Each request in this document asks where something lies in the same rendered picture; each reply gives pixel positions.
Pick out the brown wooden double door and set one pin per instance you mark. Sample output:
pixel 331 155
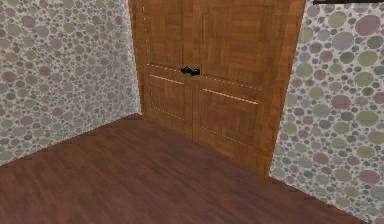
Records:
pixel 226 50

